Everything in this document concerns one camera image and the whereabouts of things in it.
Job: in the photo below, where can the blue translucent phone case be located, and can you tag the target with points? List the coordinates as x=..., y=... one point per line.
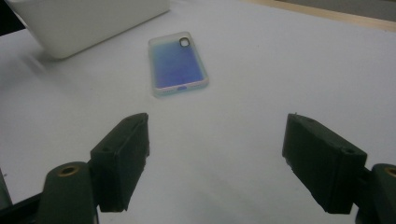
x=177, y=65

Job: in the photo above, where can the white plastic storage box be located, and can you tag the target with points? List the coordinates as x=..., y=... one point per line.
x=93, y=21

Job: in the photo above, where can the white table board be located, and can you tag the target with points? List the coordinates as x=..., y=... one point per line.
x=249, y=99

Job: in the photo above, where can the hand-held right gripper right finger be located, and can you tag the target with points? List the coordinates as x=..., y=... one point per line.
x=323, y=161

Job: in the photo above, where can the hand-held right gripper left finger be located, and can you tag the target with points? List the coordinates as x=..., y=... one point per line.
x=120, y=161

